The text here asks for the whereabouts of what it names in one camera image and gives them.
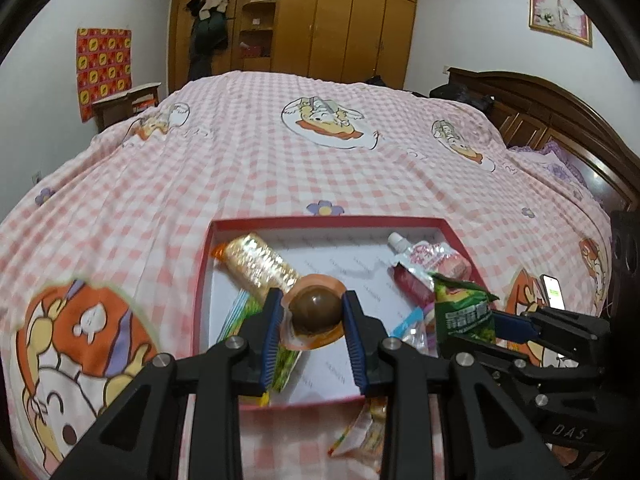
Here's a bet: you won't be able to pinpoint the green pea snack bag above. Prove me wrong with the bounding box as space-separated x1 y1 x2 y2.
216 289 302 396

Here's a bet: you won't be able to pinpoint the chocolate ball jelly cup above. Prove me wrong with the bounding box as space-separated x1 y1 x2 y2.
280 274 346 351

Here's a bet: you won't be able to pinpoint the white smartphone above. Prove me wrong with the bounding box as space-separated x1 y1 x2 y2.
540 274 565 310

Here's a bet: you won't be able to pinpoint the clear blue-topped candy bag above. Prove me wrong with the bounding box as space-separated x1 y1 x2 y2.
390 302 438 356

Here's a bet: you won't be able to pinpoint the red shallow cardboard tray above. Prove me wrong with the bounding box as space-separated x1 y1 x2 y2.
195 216 482 406

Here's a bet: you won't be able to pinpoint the pink jelly drink pouch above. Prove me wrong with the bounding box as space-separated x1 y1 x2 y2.
387 232 472 309

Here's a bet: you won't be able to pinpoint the small yellow candy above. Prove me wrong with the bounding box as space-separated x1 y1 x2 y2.
239 391 270 408

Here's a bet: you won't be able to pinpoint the burger gummy candy pack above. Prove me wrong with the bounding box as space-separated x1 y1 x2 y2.
328 398 387 472

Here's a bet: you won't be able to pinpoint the pink checkered bedsheet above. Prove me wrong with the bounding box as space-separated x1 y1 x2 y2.
1 72 612 479

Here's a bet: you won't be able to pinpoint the orange wafer biscuit pack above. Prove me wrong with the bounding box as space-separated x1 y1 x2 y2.
210 233 302 302

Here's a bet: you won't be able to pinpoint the dark wooden headboard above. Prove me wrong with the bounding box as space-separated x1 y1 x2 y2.
449 68 639 214

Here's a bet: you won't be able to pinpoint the wooden wardrobe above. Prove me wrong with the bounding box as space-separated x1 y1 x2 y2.
168 0 418 91

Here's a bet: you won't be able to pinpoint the red yellow patterned board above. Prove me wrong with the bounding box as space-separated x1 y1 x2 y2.
76 28 132 122

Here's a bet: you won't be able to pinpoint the hanging dark clothes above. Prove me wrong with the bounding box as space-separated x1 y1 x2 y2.
186 0 229 81

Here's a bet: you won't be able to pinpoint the framed wall portrait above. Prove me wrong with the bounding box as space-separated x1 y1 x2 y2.
528 0 592 48

